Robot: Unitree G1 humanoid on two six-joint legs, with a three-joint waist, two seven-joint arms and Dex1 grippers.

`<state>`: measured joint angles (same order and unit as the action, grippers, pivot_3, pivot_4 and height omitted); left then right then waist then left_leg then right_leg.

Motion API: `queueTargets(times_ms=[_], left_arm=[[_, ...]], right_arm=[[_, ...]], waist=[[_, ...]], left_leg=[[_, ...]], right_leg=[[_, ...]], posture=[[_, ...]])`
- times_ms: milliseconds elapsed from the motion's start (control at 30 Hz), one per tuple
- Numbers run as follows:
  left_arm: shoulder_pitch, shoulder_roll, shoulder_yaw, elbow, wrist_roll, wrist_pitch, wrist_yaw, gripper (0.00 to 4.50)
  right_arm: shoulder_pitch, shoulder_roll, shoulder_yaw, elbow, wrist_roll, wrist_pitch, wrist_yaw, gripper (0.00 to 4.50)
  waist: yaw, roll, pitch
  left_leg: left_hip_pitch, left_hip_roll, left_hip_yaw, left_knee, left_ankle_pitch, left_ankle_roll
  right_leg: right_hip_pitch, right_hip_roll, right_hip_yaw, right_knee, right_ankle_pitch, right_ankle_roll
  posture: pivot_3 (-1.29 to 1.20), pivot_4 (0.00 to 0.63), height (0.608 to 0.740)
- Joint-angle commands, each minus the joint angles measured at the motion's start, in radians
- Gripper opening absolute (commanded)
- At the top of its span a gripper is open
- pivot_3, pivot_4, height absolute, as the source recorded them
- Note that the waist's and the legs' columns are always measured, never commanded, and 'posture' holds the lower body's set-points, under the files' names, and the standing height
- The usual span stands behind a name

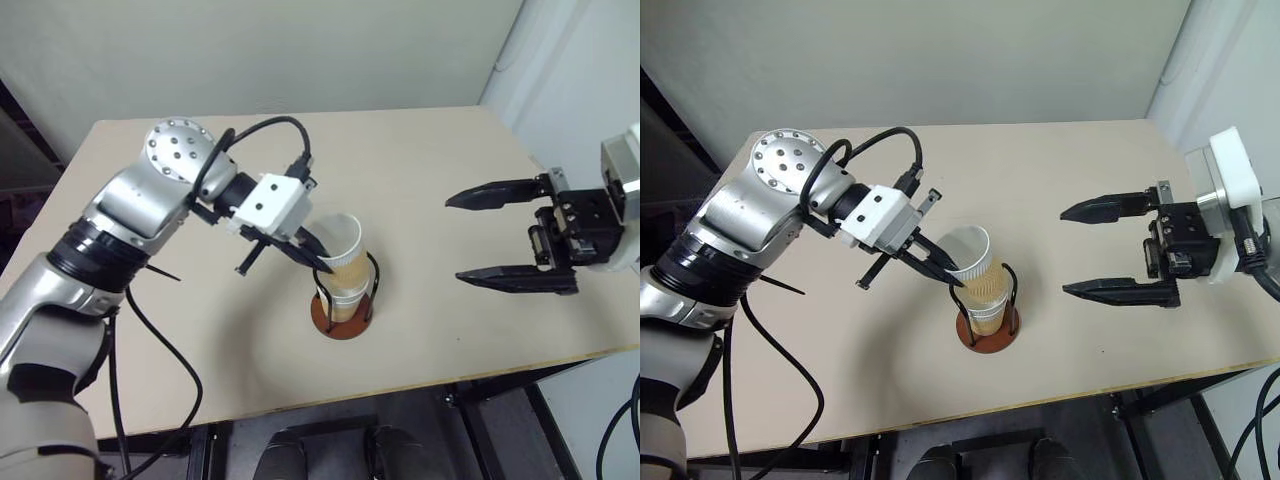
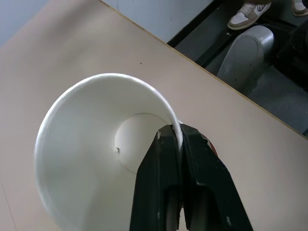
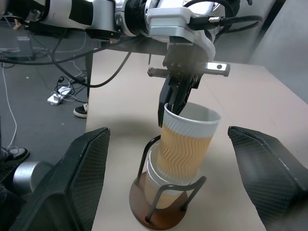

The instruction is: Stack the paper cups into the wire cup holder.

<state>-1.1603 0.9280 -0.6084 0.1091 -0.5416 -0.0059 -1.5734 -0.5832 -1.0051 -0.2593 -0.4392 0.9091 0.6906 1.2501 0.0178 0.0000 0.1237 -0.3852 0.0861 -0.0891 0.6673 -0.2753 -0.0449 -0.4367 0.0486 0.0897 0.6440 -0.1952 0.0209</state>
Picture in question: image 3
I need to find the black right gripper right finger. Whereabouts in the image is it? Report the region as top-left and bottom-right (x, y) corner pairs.
(227, 126), (308, 231)

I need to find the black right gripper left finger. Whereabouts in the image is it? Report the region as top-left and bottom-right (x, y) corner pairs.
(9, 127), (111, 231)

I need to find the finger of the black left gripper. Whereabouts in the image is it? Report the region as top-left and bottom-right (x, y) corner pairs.
(157, 77), (180, 128)
(168, 78), (193, 116)

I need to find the ribbed tan paper cup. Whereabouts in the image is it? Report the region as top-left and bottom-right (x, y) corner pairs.
(147, 143), (200, 187)
(156, 102), (221, 181)
(144, 165), (197, 210)

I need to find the grey sneaker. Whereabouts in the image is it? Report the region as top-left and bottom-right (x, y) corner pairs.
(0, 147), (30, 167)

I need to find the black and white shoe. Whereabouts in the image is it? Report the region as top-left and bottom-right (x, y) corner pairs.
(73, 102), (89, 119)

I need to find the black table leg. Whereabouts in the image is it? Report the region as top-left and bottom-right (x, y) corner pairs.
(85, 51), (94, 98)

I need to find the white power strip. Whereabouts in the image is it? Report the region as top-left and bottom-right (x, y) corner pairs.
(47, 86), (73, 106)

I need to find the grey box on floor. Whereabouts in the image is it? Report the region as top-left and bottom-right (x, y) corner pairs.
(16, 35), (34, 60)

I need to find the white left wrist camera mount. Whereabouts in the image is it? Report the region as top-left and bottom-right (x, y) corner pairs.
(146, 0), (216, 61)

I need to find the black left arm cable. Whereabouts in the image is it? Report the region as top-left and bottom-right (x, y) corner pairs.
(190, 0), (263, 34)

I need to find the black wire cup holder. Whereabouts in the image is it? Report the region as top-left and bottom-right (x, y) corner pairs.
(129, 135), (207, 229)

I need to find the thick black floor cable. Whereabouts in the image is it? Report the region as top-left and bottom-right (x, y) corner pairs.
(0, 26), (135, 89)

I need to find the thin white floor cable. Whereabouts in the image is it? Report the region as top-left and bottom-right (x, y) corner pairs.
(0, 61), (19, 149)

